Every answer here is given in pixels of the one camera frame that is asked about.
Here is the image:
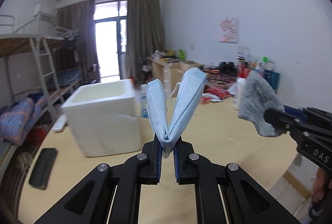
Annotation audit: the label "grey sock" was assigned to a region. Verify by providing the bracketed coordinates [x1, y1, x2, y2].
[238, 71, 287, 137]

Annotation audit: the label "light blue face mask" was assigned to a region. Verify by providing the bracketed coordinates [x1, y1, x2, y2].
[146, 67, 207, 158]

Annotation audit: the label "person's hand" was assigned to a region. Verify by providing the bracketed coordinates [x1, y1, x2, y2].
[311, 167, 331, 203]

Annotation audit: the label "white lotion pump bottle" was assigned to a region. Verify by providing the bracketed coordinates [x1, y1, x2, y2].
[233, 77, 246, 110]

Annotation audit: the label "black smartphone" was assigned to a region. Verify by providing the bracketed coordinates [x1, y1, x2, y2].
[29, 148, 58, 190]

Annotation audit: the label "round wooden table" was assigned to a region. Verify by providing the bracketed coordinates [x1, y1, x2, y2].
[18, 95, 299, 224]

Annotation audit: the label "red pouch package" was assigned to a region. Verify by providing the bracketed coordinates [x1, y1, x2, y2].
[206, 87, 231, 100]

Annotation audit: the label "black headphones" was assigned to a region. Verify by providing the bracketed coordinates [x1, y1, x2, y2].
[219, 62, 237, 76]

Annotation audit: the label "red snack packet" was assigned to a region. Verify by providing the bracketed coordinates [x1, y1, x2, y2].
[200, 93, 212, 104]

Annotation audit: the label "white remote control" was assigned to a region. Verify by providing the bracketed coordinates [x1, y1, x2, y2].
[51, 114, 67, 133]

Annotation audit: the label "white foam box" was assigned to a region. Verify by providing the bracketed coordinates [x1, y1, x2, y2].
[61, 79, 143, 157]

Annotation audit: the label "blue plaid quilt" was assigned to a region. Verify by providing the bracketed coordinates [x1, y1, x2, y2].
[1, 93, 47, 146]

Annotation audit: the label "green bag on desk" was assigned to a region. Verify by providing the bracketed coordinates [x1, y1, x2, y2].
[178, 50, 186, 61]

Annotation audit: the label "wooden desk with drawers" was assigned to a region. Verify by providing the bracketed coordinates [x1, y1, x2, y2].
[147, 57, 204, 97]

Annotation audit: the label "blue spray bottle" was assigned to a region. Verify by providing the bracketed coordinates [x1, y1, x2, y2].
[140, 84, 149, 119]

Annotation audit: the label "blue folded mattress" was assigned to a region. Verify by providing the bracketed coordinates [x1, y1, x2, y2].
[56, 68, 82, 88]

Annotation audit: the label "metal bunk bed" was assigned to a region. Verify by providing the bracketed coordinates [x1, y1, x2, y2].
[0, 13, 84, 183]

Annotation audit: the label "right brown curtain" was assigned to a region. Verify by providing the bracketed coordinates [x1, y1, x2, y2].
[126, 0, 166, 80]

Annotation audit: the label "brown curtain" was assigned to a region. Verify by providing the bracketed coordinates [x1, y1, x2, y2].
[57, 0, 98, 82]
[126, 0, 166, 80]

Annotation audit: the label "left brown curtain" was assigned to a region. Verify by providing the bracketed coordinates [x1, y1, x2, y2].
[57, 0, 98, 82]

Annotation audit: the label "glass balcony door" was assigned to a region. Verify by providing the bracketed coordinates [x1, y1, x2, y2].
[93, 0, 127, 82]

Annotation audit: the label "white air conditioner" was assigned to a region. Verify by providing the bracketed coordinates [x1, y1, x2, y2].
[33, 4, 55, 18]

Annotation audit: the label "cartoon wall picture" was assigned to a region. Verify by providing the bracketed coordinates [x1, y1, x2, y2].
[220, 17, 238, 43]

